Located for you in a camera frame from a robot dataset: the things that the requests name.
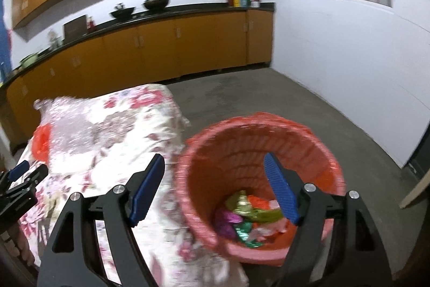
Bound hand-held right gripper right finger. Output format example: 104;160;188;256
264;153;393;287

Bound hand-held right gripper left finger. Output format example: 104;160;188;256
36;153;166;287

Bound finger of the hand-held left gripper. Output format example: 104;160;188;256
0;160;30;188
5;164;49;207

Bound small orange-red plastic bag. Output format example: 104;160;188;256
249;194;291;240

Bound light green plastic wrapper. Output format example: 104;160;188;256
224;190;283;224

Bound dark green foil wrapper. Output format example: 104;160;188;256
234;221;264;249

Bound pink foil wrapper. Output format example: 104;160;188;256
214;209;237;237

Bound bubble wrap sheet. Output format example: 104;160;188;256
34;95;115;156

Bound floral cloth covered table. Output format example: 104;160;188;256
17;83;249;287

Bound green basin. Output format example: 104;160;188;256
20;53;39;67

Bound blue hanging cloth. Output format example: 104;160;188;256
0;0;14;82

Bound clear jar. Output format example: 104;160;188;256
47;30;63;47

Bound dark grey door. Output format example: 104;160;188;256
406;126;430;180

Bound dark brown cutting board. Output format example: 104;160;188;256
64;15;88;38

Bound wooden lower kitchen cabinets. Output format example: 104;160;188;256
5;9;273;140

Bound black wok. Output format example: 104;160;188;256
110;3;136;19

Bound black pot with lid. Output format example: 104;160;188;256
142;0;169;11

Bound black kitchen countertop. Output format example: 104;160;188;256
0;2;275;89

